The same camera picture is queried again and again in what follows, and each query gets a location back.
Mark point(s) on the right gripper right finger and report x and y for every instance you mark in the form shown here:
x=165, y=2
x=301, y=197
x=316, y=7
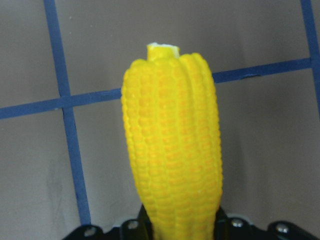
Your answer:
x=237, y=228

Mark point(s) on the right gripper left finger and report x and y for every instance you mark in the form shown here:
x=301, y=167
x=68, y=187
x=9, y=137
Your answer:
x=139, y=228

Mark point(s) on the yellow corn cob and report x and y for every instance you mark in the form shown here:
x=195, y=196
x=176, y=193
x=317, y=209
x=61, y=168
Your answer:
x=172, y=131

